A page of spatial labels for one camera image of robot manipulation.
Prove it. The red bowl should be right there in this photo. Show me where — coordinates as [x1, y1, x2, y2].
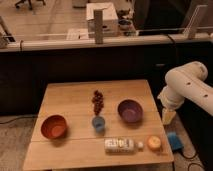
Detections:
[41, 115, 68, 139]

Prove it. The black cable on floor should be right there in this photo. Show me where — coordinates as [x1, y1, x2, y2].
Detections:
[0, 114, 38, 126]

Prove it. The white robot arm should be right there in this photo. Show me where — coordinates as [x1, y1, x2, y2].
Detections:
[158, 61, 213, 125]

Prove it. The small blue cup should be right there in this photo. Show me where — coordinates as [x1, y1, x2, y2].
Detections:
[92, 116, 105, 132]

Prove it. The white angled bracket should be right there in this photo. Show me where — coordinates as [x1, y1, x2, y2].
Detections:
[183, 5, 207, 39]

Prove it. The wooden table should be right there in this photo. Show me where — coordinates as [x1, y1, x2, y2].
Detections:
[23, 80, 174, 171]

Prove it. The orange yellow apple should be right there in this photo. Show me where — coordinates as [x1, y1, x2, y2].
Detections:
[147, 136, 162, 151]

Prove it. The dark red grape bunch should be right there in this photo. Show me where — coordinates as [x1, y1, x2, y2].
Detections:
[92, 90, 104, 115]

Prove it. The white plastic bottle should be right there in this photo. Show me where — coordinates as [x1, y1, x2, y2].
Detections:
[104, 138, 144, 153]

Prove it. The black office chair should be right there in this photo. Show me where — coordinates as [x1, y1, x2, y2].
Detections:
[15, 0, 46, 10]

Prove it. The white cardboard box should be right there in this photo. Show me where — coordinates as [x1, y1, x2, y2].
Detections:
[86, 2, 118, 37]

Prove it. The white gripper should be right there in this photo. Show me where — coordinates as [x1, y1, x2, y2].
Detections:
[158, 86, 183, 125]

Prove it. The blue sponge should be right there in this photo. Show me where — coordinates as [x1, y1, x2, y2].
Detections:
[167, 132, 183, 151]

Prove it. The purple bowl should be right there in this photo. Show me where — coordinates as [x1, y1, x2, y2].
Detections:
[117, 99, 143, 123]

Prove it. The dark bowl on counter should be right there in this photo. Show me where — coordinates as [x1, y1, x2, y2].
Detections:
[118, 19, 131, 31]

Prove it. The grey upright post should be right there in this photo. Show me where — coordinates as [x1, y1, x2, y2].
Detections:
[94, 10, 103, 44]

